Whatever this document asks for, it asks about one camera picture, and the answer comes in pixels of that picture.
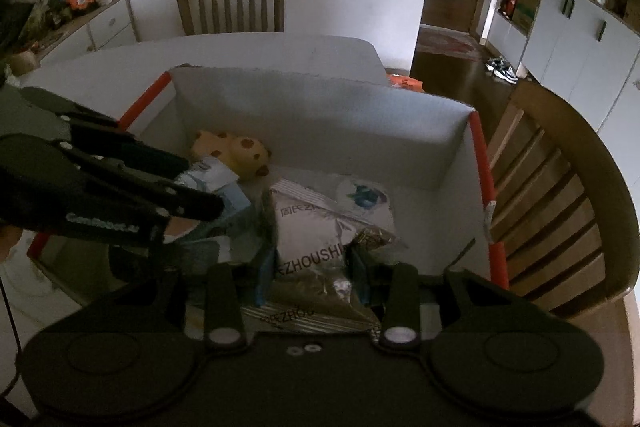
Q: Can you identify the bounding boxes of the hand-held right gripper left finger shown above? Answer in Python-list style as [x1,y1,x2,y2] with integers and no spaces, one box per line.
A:
[115,247,276,352]

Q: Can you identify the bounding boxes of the white blue packet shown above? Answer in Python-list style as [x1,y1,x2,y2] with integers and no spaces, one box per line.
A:
[174,157,253,240]

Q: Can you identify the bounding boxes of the wooden curved-back chair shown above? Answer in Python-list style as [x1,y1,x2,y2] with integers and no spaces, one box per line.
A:
[487,82,632,320]

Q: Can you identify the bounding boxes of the pair of sneakers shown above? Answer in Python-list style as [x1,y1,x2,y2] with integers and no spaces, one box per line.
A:
[485,57,521,84]

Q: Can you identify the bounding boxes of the clear bun packet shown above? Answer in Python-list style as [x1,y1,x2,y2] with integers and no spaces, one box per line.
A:
[334,177,396,233]

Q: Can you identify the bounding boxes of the yellow plush toy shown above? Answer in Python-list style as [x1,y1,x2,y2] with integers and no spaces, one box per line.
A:
[191,129,272,182]

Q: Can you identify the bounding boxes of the white wall cupboard unit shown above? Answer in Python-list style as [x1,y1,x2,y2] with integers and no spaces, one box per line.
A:
[487,0,640,188]

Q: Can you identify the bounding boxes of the orange packet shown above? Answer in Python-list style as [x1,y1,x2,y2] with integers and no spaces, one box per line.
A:
[386,74,426,92]

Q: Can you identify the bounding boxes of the brown paper bag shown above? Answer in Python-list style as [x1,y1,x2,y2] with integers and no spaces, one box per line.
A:
[10,52,41,75]

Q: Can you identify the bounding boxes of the low white cabinet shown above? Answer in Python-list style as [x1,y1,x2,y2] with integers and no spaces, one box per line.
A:
[20,0,141,65]

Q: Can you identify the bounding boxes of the silver white snack packet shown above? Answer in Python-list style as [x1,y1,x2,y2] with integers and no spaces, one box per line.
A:
[240,179,401,333]

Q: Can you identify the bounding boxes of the white cardboard box red edges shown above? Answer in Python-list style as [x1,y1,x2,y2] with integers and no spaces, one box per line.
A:
[26,64,511,308]

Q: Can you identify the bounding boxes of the white desktop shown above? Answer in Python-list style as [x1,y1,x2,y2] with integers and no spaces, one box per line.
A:
[0,34,640,427]

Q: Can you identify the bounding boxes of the patterned rug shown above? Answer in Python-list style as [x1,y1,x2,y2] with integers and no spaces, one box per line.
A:
[417,27,481,58]

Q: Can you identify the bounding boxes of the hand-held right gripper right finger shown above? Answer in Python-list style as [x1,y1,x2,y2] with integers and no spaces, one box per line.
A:
[350,247,521,352]

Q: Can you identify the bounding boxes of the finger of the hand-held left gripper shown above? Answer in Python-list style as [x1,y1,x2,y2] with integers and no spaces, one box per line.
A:
[20,87,191,182]
[0,134,226,223]

